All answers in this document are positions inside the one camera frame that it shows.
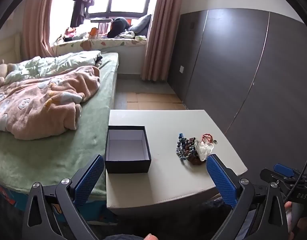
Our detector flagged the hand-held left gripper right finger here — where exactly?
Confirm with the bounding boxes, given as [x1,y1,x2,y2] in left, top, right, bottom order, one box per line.
[206,154,289,240]

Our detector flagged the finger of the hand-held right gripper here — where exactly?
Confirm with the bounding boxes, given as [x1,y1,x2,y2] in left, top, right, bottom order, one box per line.
[260,168,281,188]
[273,163,305,184]

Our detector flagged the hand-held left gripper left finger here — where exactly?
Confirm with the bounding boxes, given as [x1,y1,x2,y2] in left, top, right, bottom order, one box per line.
[21,154,105,240]

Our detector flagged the dark gift box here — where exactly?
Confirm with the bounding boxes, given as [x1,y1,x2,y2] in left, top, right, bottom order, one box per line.
[105,125,152,174]

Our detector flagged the red string bracelet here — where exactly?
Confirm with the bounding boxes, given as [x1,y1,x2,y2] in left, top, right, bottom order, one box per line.
[201,133,217,145]

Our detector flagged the blue bead bracelet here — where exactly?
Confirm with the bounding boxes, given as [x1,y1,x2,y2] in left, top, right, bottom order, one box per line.
[176,133,196,162]

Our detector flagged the person's right hand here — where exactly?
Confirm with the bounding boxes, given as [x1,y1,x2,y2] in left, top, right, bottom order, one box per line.
[284,201,298,240]

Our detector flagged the bed with green sheet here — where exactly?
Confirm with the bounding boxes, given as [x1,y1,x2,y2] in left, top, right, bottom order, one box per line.
[0,52,119,220]

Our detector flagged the pink fleece blanket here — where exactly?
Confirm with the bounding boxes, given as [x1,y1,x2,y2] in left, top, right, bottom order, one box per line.
[0,66,101,140]

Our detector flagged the cardboard floor sheets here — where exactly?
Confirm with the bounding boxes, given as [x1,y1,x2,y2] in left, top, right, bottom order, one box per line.
[127,92,187,110]

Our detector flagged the dark grey wardrobe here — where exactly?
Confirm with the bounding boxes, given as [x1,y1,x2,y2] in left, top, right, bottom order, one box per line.
[167,9,307,180]

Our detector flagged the light green duvet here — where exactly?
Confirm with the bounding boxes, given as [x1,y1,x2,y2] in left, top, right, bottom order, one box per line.
[5,50,102,83]

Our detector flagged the printed window seat cushion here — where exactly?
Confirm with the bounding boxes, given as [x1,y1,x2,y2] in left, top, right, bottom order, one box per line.
[52,38,147,57]

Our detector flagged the pink curtain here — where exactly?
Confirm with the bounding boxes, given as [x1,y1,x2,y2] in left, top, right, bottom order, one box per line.
[141,0,186,82]
[22,0,56,60]

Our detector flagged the black bag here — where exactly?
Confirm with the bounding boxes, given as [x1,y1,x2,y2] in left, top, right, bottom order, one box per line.
[107,17,131,38]

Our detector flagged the cream bed headboard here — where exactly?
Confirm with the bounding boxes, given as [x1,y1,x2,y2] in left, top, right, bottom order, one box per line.
[0,34,21,65]

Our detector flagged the small white folding table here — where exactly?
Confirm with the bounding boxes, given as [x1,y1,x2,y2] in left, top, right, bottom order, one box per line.
[90,18,113,30]

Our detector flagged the grey pillow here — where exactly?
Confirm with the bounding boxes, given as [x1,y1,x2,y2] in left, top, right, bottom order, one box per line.
[128,14,152,34]

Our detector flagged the hanging dark clothes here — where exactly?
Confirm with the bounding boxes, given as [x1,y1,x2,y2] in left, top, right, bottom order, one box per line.
[70,0,96,27]

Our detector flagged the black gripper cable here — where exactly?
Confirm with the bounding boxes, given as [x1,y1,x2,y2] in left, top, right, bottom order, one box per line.
[285,146,307,202]

